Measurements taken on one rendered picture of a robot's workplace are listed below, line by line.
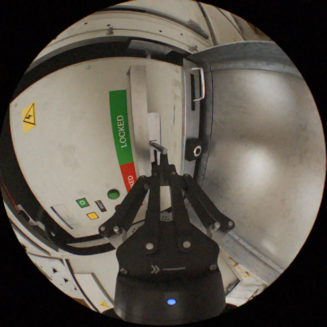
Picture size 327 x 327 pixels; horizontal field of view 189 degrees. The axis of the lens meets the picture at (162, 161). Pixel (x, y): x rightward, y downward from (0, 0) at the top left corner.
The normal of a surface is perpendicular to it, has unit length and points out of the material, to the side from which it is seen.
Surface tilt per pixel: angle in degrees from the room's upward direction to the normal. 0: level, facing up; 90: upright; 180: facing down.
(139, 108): 90
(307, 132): 0
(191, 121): 90
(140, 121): 90
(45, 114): 90
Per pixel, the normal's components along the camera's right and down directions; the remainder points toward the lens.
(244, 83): -0.86, 0.26
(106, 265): 0.16, -0.69
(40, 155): 0.51, 0.38
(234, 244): -0.03, -0.89
